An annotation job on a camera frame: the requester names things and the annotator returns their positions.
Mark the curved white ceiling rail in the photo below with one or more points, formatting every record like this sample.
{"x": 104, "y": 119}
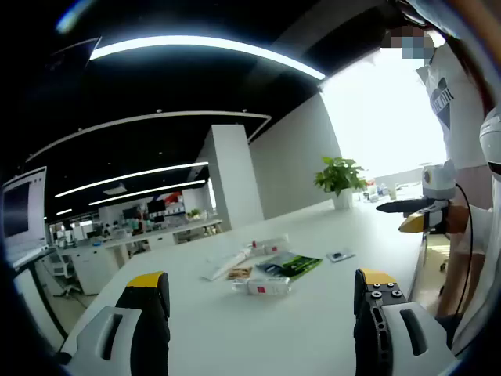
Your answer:
{"x": 156, "y": 116}

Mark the person's right hand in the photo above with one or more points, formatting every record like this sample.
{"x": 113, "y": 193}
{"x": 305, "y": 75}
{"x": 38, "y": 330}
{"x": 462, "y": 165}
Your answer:
{"x": 458, "y": 219}

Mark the small clear skincare sachet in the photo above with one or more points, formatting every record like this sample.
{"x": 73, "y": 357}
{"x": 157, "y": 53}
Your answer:
{"x": 339, "y": 255}

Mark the white skincare tube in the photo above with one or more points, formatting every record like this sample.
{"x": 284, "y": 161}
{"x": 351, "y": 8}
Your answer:
{"x": 227, "y": 266}

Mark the white office chair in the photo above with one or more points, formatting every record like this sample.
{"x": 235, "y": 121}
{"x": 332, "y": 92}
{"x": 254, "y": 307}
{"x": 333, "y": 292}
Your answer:
{"x": 64, "y": 266}

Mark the white chest-worn device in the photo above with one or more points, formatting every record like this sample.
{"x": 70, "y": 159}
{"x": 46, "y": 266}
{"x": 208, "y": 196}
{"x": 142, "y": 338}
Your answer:
{"x": 491, "y": 141}

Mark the wooden slatted stool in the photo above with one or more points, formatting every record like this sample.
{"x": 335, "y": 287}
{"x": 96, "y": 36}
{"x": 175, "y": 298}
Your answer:
{"x": 436, "y": 250}

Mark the green black skincare mask packet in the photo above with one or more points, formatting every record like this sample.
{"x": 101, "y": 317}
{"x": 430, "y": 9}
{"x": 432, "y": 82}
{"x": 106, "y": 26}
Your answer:
{"x": 293, "y": 264}

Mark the white office counter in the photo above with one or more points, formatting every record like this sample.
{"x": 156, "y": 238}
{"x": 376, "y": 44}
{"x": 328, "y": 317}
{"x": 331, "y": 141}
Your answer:
{"x": 94, "y": 270}

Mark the thin ceiling light strip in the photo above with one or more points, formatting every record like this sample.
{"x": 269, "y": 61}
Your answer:
{"x": 133, "y": 176}
{"x": 148, "y": 192}

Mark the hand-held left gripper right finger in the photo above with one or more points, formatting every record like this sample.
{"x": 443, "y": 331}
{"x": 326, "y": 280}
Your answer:
{"x": 375, "y": 325}

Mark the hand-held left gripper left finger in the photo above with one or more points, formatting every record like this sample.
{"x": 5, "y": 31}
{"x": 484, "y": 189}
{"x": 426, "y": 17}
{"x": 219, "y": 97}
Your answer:
{"x": 145, "y": 313}

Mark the gold skincare sachet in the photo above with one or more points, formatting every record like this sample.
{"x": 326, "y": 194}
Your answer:
{"x": 239, "y": 273}

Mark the green potted plant white pot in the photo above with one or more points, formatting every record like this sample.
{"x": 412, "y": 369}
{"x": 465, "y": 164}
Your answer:
{"x": 338, "y": 176}

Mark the bright window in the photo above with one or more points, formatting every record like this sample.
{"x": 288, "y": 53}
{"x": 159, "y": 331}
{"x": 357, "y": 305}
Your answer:
{"x": 383, "y": 117}

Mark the wide ceiling light strip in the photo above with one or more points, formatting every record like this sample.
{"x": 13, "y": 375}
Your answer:
{"x": 203, "y": 43}

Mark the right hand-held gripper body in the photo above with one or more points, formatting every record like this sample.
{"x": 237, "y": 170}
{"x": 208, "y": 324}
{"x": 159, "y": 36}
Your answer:
{"x": 442, "y": 184}

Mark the white skincare bottle red square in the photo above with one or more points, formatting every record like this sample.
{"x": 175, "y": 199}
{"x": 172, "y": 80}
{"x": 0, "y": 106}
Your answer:
{"x": 270, "y": 249}
{"x": 266, "y": 288}

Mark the white skincare bottle red collar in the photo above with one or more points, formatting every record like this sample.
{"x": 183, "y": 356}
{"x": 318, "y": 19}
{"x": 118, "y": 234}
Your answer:
{"x": 274, "y": 239}

